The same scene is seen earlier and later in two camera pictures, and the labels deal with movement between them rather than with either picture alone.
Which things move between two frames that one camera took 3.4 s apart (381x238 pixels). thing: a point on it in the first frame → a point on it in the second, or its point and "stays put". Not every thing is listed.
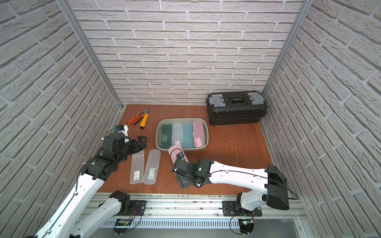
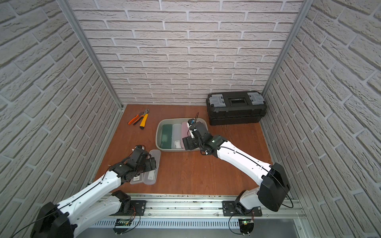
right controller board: [246, 225] stays put
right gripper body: [184, 182] → [192, 143]
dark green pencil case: [166, 138] stays put
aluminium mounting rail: [207, 206] stays put
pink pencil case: [174, 150] → [185, 132]
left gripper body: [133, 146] → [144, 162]
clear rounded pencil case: [152, 167] stays put
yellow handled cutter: [145, 118] stays put
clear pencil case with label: [177, 134] stays put
